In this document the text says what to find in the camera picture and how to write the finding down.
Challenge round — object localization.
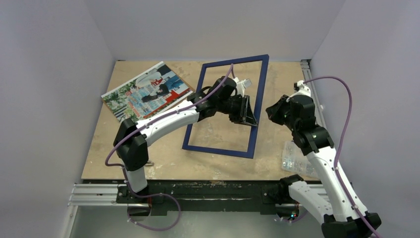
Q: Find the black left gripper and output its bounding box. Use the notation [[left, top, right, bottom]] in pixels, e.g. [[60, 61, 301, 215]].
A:
[[217, 95, 258, 127]]

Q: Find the blue wooden picture frame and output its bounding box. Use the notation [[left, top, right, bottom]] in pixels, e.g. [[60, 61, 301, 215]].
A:
[[182, 54, 269, 159]]

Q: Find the colourful printed photo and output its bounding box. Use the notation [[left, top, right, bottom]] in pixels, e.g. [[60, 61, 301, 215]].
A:
[[101, 61, 194, 123]]

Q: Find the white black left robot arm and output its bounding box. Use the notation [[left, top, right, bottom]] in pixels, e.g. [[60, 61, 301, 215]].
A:
[[114, 77, 258, 203]]

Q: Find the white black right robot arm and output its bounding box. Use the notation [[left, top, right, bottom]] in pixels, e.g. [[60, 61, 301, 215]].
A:
[[266, 95, 381, 238]]

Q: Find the clear plastic parts box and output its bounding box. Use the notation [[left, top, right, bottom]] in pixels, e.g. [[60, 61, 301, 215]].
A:
[[282, 141, 318, 178]]

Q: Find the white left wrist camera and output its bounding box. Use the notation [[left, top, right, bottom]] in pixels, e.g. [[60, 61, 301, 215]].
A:
[[231, 77, 252, 97]]

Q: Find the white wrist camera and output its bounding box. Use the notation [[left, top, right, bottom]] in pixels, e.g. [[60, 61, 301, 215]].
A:
[[231, 77, 252, 97], [291, 80, 312, 97]]

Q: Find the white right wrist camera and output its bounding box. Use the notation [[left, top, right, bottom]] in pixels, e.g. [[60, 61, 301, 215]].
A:
[[291, 80, 312, 97]]

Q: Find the aluminium side rail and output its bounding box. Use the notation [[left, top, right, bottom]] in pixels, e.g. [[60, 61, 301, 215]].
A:
[[300, 59, 326, 128]]

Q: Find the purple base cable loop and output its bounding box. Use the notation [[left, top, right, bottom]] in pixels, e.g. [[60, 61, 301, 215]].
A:
[[127, 190, 183, 231]]

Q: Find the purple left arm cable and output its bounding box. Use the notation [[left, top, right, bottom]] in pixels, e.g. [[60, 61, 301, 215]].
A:
[[105, 63, 235, 198]]

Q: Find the aluminium front rail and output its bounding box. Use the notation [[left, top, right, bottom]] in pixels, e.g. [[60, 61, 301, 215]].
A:
[[67, 183, 329, 208]]

